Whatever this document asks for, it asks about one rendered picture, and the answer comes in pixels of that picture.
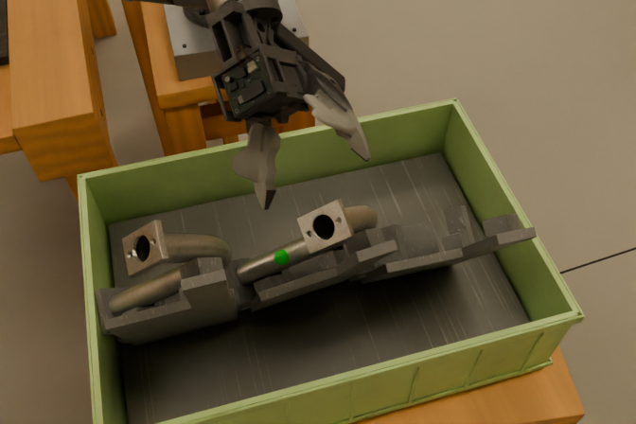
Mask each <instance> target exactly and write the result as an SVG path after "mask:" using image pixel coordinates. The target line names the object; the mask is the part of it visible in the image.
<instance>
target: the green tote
mask: <svg viewBox="0 0 636 424"><path fill-rule="evenodd" d="M357 119H358V120H359V122H360V125H361V127H362V131H363V133H364V136H365V138H366V141H367V145H368V148H369V152H370V156H371V157H370V160H369V161H368V162H365V161H364V160H363V159H362V158H361V157H360V156H359V155H358V154H356V153H355V152H354V151H353V150H351V147H350V146H349V144H348V142H347V141H346V140H345V139H344V138H342V137H341V136H338V135H337V133H336V132H335V130H334V129H333V128H331V127H329V126H327V125H320V126H315V127H310V128H305V129H301V130H296V131H291V132H283V133H279V135H280V137H281V142H280V149H279V151H278V152H277V154H276V157H275V167H276V174H275V176H274V187H275V188H277V187H281V186H289V185H294V184H298V183H303V182H306V181H311V180H316V179H320V178H325V177H328V176H333V175H338V174H342V173H347V172H350V171H355V170H360V169H364V168H371V167H376V166H381V165H385V164H390V163H394V162H398V161H403V160H407V159H412V158H416V157H420V156H425V155H429V154H434V153H438V152H441V153H442V155H443V157H444V159H445V161H446V163H447V164H448V166H449V168H450V171H451V173H452V175H453V177H454V179H455V181H456V182H457V184H458V185H459V187H460V189H461V191H462V193H463V195H464V197H465V199H466V200H467V202H468V205H469V207H470V209H471V211H472V213H473V215H474V216H475V218H476V220H477V221H478V223H479V225H480V227H481V229H482V231H483V233H485V231H484V228H483V225H482V221H484V220H487V219H491V218H495V217H498V216H501V215H504V214H517V215H518V217H519V221H520V225H521V229H523V228H528V227H533V226H532V224H531V223H530V221H529V220H528V219H527V217H526V215H525V214H524V212H523V210H522V208H521V206H520V204H519V203H518V201H517V199H516V198H515V196H514V194H513V192H512V191H511V189H510V187H509V186H508V184H507V182H506V181H505V179H504V177H503V175H502V174H501V172H500V171H499V169H498V167H497V165H496V164H495V162H494V160H493V159H492V157H491V155H490V154H489V152H488V150H487V148H486V146H485V144H484V143H483V141H482V139H481V138H480V136H479V134H478V133H477V132H476V130H475V128H474V127H473V125H472V123H471V122H470V120H469V118H468V116H467V114H466V112H465V111H464V109H463V107H462V105H461V104H460V102H459V100H458V99H457V97H456V98H451V99H446V100H441V101H436V102H432V103H427V104H422V105H417V106H413V107H409V108H404V109H399V110H394V111H390V112H385V113H380V114H375V115H367V116H362V117H357ZM247 142H248V140H245V141H240V142H236V143H231V144H226V145H222V146H217V147H213V148H208V149H203V150H194V151H190V152H185V153H180V154H175V155H170V156H166V157H162V158H157V159H152V160H148V161H143V162H138V163H133V164H128V165H124V166H119V167H114V168H105V169H101V170H97V171H92V172H87V173H82V174H78V175H77V180H78V194H79V223H80V238H81V252H82V268H83V282H84V297H85V311H86V326H87V341H88V355H89V370H90V384H91V400H92V414H93V424H128V417H127V406H126V397H125V387H124V378H123V367H122V358H121V348H120V342H119V341H117V340H115V336H114V335H104V336H102V334H101V328H100V322H99V317H98V311H97V300H96V295H95V291H96V290H98V289H107V288H114V287H115V281H114V271H113V262H112V252H111V242H110V232H109V224H111V223H116V222H120V221H128V220H132V219H137V218H141V217H146V216H150V215H154V214H159V213H163V212H168V211H172V210H176V209H181V208H185V207H190V206H194V205H198V204H203V203H211V202H215V201H219V200H224V199H228V198H233V197H237V196H241V195H246V194H250V193H255V192H256V191H255V187H254V182H253V181H251V180H249V179H246V178H244V177H241V176H239V175H237V174H236V173H235V172H234V171H233V169H232V161H233V157H234V156H235V154H237V153H238V152H240V151H241V150H243V149H245V147H246V145H247ZM494 254H495V256H496V258H497V259H498V261H499V263H500V265H501V267H502V269H503V271H504V273H505V275H506V277H507V279H508V281H509V283H510V285H511V287H512V288H513V290H514V292H515V294H516V295H517V297H518V299H519V301H520V303H521V305H522V307H523V309H524V311H525V313H526V315H527V317H528V319H529V321H530V323H527V324H523V325H519V326H516V327H510V328H507V329H503V330H499V331H496V332H492V333H488V334H485V335H482V336H478V337H474V338H471V339H467V340H464V341H461V342H457V343H453V344H447V345H443V346H439V347H437V348H433V349H429V350H426V351H422V352H418V353H415V354H412V355H408V356H404V357H401V358H397V359H393V360H391V361H387V362H381V363H377V364H373V365H369V366H366V367H363V368H359V369H356V370H352V371H348V372H345V373H342V374H338V375H334V376H331V377H327V378H323V379H320V380H314V381H311V382H307V383H303V384H299V385H296V386H293V387H289V388H286V389H282V390H278V391H275V392H271V393H268V394H265V395H261V396H257V397H251V398H247V399H244V400H241V401H237V402H233V403H230V404H226V405H222V406H219V407H216V408H212V409H208V410H205V411H201V412H198V413H195V414H191V415H184V416H181V417H177V418H173V419H171V420H167V421H163V422H160V423H156V424H348V423H352V422H355V421H359V420H363V419H366V418H369V417H372V416H376V415H382V414H385V413H389V412H392V411H395V410H398V409H402V408H405V407H409V406H412V405H416V404H418V403H422V402H425V401H429V400H432V399H436V398H441V397H444V396H448V395H451V394H455V393H458V392H462V391H466V390H468V389H472V388H475V387H479V386H482V385H486V384H489V383H492V382H495V381H499V380H505V379H508V378H512V377H515V376H518V375H521V374H525V373H528V372H532V371H535V370H539V369H541V368H543V367H546V366H550V365H552V364H553V362H552V359H551V356H552V354H553V353H554V351H555V350H556V348H557V346H558V345H559V343H560V342H561V340H562V339H563V337H564V336H565V334H566V333H567V331H568V330H569V328H570V327H571V325H575V324H578V323H581V322H582V320H583V319H584V317H585V315H584V314H583V311H582V310H581V308H580V307H579V306H578V304H577V302H576V301H575V299H574V296H573V295H572V293H571V291H570V290H569V288H568V286H567V284H566V283H565V281H564V279H563V278H562V276H561V274H560V273H559V271H558V269H557V267H556V265H555V263H554V262H553V260H552V259H551V258H550V256H549V254H548V252H547V251H546V249H545V247H544V246H543V244H542V242H541V241H540V239H539V236H538V235H537V237H536V238H531V239H529V240H526V241H523V242H520V243H517V244H514V245H511V246H508V247H505V248H503V249H501V250H498V251H495V252H494Z"/></svg>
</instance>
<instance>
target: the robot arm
mask: <svg viewBox="0 0 636 424"><path fill-rule="evenodd" d="M126 1H129V2H131V1H142V2H151V3H159V4H167V5H176V6H180V7H183V9H184V14H185V16H186V18H187V19H188V20H189V21H191V22H192V23H193V24H195V25H197V26H200V27H205V28H209V30H210V33H211V36H212V39H213V42H214V45H215V47H216V50H217V53H218V56H219V59H220V62H221V69H220V70H219V71H217V72H216V73H214V74H213V75H211V79H212V81H213V84H214V87H215V90H216V93H217V96H218V99H219V102H220V105H221V110H222V113H223V116H224V119H225V121H229V122H241V120H242V119H245V121H246V130H247V133H248V142H247V145H246V147H245V149H243V150H241V151H240V152H238V153H237V154H235V156H234V157H233V161H232V169H233V171H234V172H235V173H236V174H237V175H239V176H241V177H244V178H246V179H249V180H251V181H253V182H254V187H255V191H256V196H257V198H258V201H259V203H260V205H261V208H262V209H265V210H267V209H269V207H270V205H271V202H272V200H273V198H274V194H275V192H276V190H275V187H274V176H275V174H276V167H275V157H276V154H277V152H278V151H279V149H280V142H281V137H280V135H279V134H278V133H277V132H276V131H275V130H274V128H273V127H271V126H272V118H275V119H276V121H277V122H278V123H280V124H287V123H288V121H289V116H290V115H293V114H295V113H296V112H298V111H301V112H308V111H309V105H310V106H311V107H312V112H311V114H312V115H313V116H314V117H315V118H316V119H318V120H319V121H320V122H322V123H323V124H325V125H327V126H329V127H331V128H333V129H334V130H335V132H336V133H337V135H338V136H341V137H342V138H344V139H345V140H346V141H347V142H348V144H349V146H350V147H351V150H353V151H354V152H355V153H356V154H358V155H359V156H360V157H361V158H362V159H363V160H364V161H365V162H368V161H369V160H370V157H371V156H370V152H369V148H368V145H367V141H366V138H365V136H364V133H363V131H362V127H361V125H360V122H359V120H358V119H357V117H356V116H355V114H354V112H353V108H352V106H351V105H350V103H349V101H348V100H347V98H346V96H345V94H344V91H345V77H344V76H343V75H341V74H340V73H339V72H338V71H337V70H336V69H334V68H333V67H332V66H331V65H330V64H329V63H327V62H326V61H325V60H324V59H322V58H321V57H320V56H319V55H318V54H317V53H315V52H314V51H313V50H312V49H311V48H310V47H308V46H307V45H306V44H305V43H303V42H302V41H301V40H300V39H299V38H298V37H296V36H295V35H294V34H293V33H292V32H291V31H289V30H288V29H287V28H286V27H285V26H283V25H282V24H281V23H280V22H281V21H282V18H283V14H282V11H281V8H280V7H279V4H278V0H126ZM224 74H225V75H224ZM222 75H223V76H222ZM220 89H223V90H225V91H226V94H227V96H228V99H229V102H230V105H231V108H232V111H226V108H225V105H224V102H223V99H222V96H221V90H220ZM264 126H265V127H264Z"/></svg>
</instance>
